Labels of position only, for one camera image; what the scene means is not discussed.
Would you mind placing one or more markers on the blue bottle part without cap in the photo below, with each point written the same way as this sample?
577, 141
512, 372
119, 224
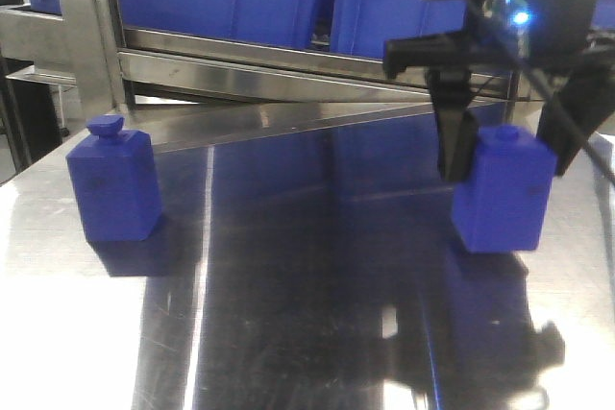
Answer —
501, 206

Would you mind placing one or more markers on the stainless steel shelf frame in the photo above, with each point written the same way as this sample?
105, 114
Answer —
88, 46

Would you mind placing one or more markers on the blue bottle part with cap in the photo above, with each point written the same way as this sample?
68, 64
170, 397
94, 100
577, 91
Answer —
115, 181

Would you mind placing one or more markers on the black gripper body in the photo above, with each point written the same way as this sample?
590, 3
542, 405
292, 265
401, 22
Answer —
543, 32

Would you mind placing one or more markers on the blue bin behind right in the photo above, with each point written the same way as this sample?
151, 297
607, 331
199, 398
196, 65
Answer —
361, 27

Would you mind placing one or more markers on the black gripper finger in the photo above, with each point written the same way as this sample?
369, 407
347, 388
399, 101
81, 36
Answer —
457, 127
588, 99

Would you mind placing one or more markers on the blue bin far right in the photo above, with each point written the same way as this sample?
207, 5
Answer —
604, 14

